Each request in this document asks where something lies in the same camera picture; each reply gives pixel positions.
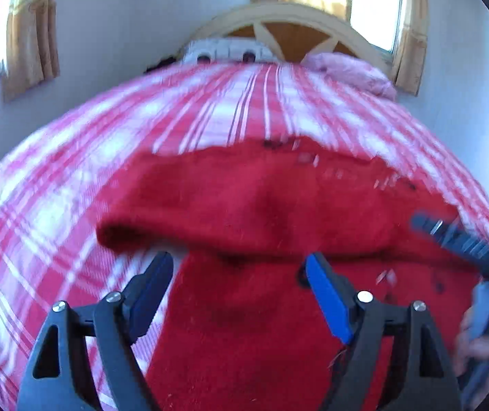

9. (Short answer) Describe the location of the cream wooden headboard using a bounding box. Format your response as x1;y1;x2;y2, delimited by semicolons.
191;2;391;75

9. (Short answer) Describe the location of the beige left side curtain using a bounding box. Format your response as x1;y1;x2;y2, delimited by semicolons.
2;0;60;102

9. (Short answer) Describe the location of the pink pillow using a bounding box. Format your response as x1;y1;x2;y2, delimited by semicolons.
301;52;397;101

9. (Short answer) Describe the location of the black object beside bed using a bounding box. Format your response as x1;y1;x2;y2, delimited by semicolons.
143;56;178;74

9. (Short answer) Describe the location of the white patterned pillow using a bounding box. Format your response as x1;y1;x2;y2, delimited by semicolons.
179;37;279;64

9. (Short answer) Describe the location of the person's hand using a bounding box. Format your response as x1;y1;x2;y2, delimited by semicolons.
453;307;489;378

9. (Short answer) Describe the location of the red white plaid bedspread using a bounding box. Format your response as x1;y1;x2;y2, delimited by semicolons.
0;63;489;410

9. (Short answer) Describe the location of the red knitted feather-pattern sweater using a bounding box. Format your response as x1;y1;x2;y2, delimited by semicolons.
97;137;478;410

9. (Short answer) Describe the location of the bright window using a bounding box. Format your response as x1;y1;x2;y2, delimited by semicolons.
350;0;403;54

